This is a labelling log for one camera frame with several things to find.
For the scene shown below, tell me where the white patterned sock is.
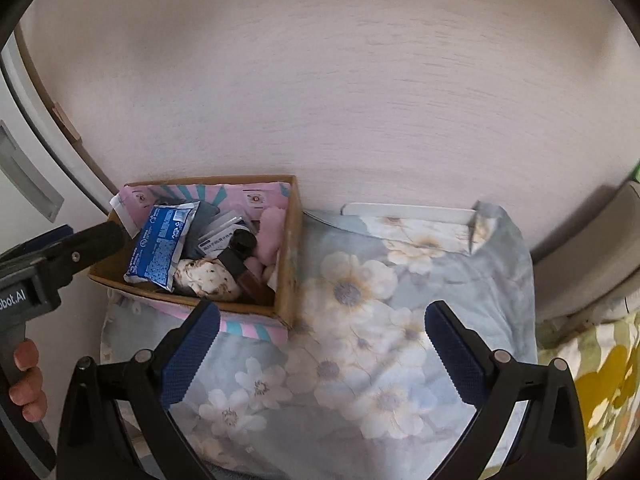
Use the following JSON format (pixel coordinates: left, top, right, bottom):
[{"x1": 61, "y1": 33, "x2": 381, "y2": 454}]
[{"x1": 174, "y1": 258, "x2": 242, "y2": 302}]

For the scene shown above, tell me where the dark red lipstick tube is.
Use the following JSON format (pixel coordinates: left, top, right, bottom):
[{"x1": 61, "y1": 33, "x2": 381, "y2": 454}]
[{"x1": 218, "y1": 248, "x2": 276, "y2": 307}]

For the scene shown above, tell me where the blue wet wipes pack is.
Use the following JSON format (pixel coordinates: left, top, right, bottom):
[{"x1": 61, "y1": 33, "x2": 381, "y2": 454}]
[{"x1": 124, "y1": 203, "x2": 198, "y2": 292}]

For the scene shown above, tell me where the pink fluffy sock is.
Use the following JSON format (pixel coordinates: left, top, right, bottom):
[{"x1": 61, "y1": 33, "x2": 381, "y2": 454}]
[
  {"x1": 254, "y1": 207, "x2": 286, "y2": 266},
  {"x1": 244, "y1": 257, "x2": 278, "y2": 292}
]

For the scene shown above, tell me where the clear dental floss box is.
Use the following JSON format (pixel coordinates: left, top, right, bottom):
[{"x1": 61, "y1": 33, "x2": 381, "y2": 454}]
[{"x1": 198, "y1": 210, "x2": 256, "y2": 257}]

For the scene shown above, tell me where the black KANS cream jar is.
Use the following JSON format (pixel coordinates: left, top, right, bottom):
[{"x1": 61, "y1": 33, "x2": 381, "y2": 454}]
[{"x1": 228, "y1": 229, "x2": 257, "y2": 261}]

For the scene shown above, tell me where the dark grey fluffy cloth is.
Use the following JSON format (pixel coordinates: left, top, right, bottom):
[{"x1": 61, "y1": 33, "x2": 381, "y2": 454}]
[{"x1": 182, "y1": 200, "x2": 220, "y2": 260}]

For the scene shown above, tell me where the person left hand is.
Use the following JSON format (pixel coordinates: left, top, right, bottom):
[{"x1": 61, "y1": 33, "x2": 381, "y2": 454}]
[{"x1": 9, "y1": 339, "x2": 48, "y2": 422}]

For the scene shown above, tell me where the cardboard box with pink flaps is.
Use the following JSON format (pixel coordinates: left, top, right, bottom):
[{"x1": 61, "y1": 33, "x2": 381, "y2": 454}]
[{"x1": 89, "y1": 176, "x2": 302, "y2": 346}]

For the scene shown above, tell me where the floral grey blue cloth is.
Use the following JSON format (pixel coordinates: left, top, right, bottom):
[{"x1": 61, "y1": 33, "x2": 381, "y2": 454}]
[{"x1": 98, "y1": 200, "x2": 539, "y2": 480}]

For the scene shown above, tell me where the yellow floral bedsheet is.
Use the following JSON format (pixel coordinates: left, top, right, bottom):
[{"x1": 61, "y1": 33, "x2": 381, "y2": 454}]
[{"x1": 536, "y1": 313, "x2": 639, "y2": 479}]

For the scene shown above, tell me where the white table tray edge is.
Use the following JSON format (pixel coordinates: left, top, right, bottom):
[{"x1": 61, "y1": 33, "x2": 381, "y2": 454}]
[{"x1": 341, "y1": 203, "x2": 476, "y2": 226}]

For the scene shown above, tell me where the green plastic bag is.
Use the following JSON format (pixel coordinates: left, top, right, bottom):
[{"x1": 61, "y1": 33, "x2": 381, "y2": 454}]
[{"x1": 631, "y1": 162, "x2": 640, "y2": 183}]

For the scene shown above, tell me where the white door with handle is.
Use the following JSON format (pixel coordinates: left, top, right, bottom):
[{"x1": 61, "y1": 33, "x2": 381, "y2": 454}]
[{"x1": 0, "y1": 24, "x2": 116, "y2": 411}]

